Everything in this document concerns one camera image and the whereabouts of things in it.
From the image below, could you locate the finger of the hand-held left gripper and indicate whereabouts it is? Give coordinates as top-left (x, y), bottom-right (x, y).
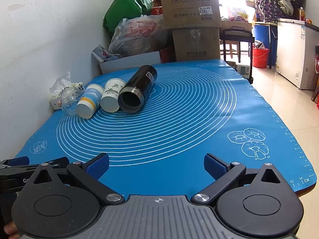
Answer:
top-left (29, 157), bottom-right (70, 173)
top-left (0, 156), bottom-right (31, 168)

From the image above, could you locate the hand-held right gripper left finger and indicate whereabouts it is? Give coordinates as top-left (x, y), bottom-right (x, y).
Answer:
top-left (32, 153), bottom-right (125, 206)

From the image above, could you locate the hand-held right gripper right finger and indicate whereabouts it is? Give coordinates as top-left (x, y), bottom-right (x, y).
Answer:
top-left (190, 153), bottom-right (287, 204)

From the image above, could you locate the clear plastic cup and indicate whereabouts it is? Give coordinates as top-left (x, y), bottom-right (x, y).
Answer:
top-left (60, 86), bottom-right (85, 117)

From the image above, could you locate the white blue yellow cup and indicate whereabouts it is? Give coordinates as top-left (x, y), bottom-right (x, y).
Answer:
top-left (76, 84), bottom-right (104, 119)

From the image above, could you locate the white floral paper cup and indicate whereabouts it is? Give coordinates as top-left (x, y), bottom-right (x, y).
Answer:
top-left (100, 78), bottom-right (126, 113)

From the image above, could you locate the black thermos cup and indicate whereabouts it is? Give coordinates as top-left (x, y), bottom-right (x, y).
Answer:
top-left (118, 65), bottom-right (158, 113)

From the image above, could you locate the person's left hand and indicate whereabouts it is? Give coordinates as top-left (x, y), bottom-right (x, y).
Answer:
top-left (3, 222), bottom-right (19, 237)

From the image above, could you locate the blue silicone baking mat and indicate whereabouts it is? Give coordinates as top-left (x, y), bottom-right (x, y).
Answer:
top-left (14, 59), bottom-right (315, 198)

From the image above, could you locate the white tissue pack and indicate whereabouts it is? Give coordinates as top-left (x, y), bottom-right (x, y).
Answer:
top-left (49, 71), bottom-right (86, 111)

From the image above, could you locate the small white appliance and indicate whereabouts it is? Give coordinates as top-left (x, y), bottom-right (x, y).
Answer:
top-left (235, 64), bottom-right (251, 76)

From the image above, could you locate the white flat cardboard box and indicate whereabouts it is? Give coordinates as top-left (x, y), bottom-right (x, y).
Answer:
top-left (99, 51), bottom-right (161, 75)

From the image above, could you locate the small printed paper box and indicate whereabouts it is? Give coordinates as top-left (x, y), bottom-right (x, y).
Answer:
top-left (91, 45), bottom-right (120, 63)

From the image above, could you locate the red bucket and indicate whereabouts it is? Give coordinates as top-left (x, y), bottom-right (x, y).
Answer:
top-left (252, 47), bottom-right (270, 69)

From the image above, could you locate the red box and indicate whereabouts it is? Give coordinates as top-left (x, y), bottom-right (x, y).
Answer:
top-left (159, 46), bottom-right (176, 64)

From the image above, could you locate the wooden chair leg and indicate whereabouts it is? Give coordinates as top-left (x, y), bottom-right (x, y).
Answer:
top-left (311, 79), bottom-right (319, 110)

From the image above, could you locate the black chair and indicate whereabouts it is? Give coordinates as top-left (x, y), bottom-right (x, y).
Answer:
top-left (219, 28), bottom-right (255, 64)

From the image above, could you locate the white chest freezer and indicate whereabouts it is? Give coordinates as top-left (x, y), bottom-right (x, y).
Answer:
top-left (276, 18), bottom-right (319, 90)

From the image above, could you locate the clear bag with red contents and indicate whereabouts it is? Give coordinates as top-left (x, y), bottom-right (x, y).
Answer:
top-left (108, 15), bottom-right (173, 58)

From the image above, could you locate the blue plastic barrel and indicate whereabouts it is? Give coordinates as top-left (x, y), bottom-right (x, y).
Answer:
top-left (253, 23), bottom-right (278, 67)

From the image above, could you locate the green plastic bag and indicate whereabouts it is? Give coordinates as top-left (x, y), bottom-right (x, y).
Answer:
top-left (103, 0), bottom-right (153, 34)

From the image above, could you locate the large brown cardboard box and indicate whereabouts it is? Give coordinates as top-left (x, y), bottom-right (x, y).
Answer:
top-left (157, 0), bottom-right (222, 30)

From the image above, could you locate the purple floral bag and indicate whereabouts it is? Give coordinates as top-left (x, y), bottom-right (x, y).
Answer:
top-left (254, 0), bottom-right (286, 23)

